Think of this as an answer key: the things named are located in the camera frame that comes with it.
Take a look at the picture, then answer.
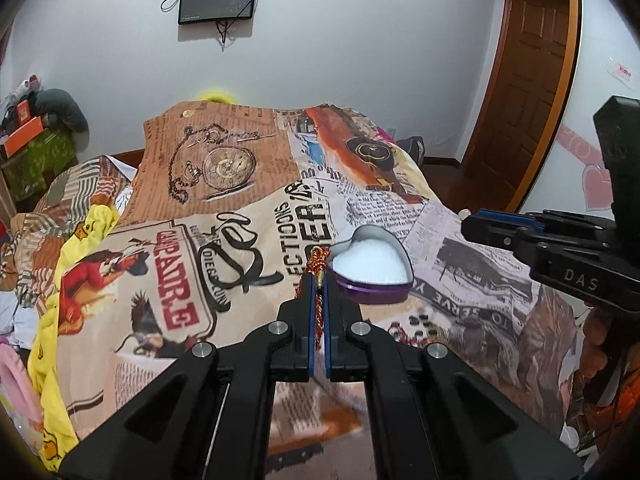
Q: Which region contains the purple heart-shaped tin box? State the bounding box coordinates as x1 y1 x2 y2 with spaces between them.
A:
326 224 414 306

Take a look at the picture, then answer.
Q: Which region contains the red braided bracelet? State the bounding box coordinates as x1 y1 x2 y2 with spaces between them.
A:
294 245 332 351

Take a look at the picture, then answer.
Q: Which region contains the right hand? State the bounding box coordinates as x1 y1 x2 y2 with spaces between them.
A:
574 304 611 391

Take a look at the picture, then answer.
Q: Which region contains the white sliding wardrobe door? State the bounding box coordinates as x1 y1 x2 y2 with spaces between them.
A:
521 0 639 218

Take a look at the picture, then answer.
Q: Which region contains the yellow cartoon blanket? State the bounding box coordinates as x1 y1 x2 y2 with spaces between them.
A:
27 204 119 472

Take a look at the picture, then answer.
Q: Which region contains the dark bag on floor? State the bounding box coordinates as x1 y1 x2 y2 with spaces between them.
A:
396 136 425 166

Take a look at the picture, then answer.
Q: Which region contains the brown wooden door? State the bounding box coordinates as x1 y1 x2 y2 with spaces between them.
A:
461 0 580 212

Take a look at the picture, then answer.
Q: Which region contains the pink cloth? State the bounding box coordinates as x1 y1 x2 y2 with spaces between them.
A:
0 339 43 454

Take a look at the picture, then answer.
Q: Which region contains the newspaper print bed quilt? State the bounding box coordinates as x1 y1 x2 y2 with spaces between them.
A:
0 101 580 480

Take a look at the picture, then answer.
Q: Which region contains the green patterned cabinet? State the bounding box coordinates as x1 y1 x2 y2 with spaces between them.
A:
1 130 77 202

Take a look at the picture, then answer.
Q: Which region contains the orange box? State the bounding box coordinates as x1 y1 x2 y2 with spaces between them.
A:
3 117 44 157

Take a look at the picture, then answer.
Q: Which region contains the yellow ring toy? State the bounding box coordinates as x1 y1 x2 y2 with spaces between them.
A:
198 90 236 105

